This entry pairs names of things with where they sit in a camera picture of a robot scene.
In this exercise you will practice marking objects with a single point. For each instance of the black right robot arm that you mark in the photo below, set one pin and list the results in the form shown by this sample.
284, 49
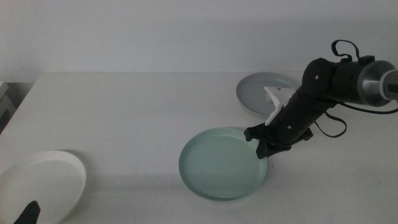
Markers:
342, 81

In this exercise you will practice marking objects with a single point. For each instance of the white shallow bowl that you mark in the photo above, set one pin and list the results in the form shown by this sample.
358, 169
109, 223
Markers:
46, 180

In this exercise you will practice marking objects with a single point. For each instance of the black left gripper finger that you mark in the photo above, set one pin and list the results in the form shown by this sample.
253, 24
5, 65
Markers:
29, 214

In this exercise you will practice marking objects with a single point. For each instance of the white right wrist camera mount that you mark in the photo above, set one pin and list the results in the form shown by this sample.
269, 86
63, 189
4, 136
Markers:
276, 99

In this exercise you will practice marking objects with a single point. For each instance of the pale green shallow bowl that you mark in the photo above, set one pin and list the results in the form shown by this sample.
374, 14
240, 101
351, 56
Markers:
217, 165

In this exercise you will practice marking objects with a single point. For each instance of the grey shallow bowl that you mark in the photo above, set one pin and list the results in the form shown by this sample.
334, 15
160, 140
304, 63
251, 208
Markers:
252, 93

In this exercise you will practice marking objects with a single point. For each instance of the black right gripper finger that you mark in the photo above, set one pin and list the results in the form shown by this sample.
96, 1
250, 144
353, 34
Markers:
261, 150
278, 148

